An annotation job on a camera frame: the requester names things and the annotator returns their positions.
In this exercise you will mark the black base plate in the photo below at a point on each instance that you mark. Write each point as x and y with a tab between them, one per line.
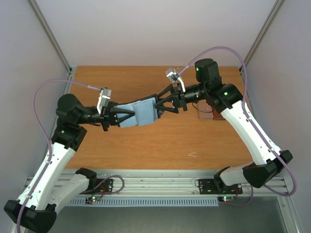
208	187
104	186

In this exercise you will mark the grey slotted cable duct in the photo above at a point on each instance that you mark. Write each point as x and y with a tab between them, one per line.
145	202

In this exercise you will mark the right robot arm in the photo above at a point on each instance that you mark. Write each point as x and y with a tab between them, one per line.
268	159

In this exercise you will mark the left circuit board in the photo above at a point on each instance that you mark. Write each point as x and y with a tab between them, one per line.
92	199

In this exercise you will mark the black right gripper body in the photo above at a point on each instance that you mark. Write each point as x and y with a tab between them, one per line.
180	99

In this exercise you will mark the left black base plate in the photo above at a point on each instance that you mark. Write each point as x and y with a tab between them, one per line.
104	186

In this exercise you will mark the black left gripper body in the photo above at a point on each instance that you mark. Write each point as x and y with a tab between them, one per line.
105	117

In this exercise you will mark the black leather card holder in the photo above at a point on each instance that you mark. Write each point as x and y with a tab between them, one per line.
145	111

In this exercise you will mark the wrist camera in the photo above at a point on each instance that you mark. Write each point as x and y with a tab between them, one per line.
175	77
104	99

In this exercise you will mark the aluminium rail frame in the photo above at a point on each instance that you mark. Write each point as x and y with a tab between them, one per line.
165	183

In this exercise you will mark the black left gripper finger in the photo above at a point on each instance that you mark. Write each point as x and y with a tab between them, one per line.
126	119
116	110

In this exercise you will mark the circuit board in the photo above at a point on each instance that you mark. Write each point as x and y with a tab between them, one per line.
92	199
226	198

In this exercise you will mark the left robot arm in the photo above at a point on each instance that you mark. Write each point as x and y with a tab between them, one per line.
38	205

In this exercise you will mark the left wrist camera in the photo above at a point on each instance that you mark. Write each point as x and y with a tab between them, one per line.
104	99

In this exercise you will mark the right circuit board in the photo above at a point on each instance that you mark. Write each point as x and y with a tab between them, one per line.
226	198

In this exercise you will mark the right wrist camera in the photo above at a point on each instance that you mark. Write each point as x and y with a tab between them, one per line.
175	77

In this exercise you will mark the beige leather card holder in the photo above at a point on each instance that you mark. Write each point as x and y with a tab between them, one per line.
204	110

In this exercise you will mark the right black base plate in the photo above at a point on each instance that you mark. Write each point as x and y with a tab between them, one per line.
208	187

